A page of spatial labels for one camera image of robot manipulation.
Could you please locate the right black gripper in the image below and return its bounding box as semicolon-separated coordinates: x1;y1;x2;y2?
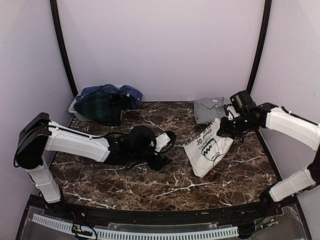
217;112;256;139

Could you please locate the white and green raglan shirt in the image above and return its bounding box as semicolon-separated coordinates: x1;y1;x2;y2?
183;118;234;178

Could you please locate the dark green plaid garment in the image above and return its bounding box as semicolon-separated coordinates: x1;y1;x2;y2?
74;92;112;123

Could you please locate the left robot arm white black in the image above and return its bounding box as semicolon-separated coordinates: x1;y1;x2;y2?
13;112;176;218

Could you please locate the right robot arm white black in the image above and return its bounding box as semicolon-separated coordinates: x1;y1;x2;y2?
217;102;320;217

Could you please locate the white perforated laundry basket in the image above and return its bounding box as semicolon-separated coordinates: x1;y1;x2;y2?
68;99;88;121

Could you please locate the folded grey polo shirt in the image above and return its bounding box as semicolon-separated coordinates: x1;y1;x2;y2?
193;97;238;125

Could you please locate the blue checkered shirt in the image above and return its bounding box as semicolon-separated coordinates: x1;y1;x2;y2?
75;84;143;109

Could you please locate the black garment in basket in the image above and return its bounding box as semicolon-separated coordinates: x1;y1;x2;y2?
104;93;131;127

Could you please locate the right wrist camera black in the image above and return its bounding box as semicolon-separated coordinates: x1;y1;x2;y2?
230;90;256;114

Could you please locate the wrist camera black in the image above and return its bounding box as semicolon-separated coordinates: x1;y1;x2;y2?
230;90;256;114
127;125;157;152

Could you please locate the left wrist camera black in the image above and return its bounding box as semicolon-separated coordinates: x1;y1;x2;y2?
127;125;157;152

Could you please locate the right black frame post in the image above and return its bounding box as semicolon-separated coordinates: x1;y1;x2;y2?
246;0;272;95

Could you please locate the black frame post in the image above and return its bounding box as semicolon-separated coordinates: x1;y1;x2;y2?
246;0;272;95
49;0;78;97

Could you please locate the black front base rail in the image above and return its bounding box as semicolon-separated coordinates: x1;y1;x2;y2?
27;193;298;227

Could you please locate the white slotted cable duct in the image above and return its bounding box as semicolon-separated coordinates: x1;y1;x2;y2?
31;213;239;240

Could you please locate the left black frame post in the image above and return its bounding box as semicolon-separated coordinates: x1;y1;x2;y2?
49;0;78;97

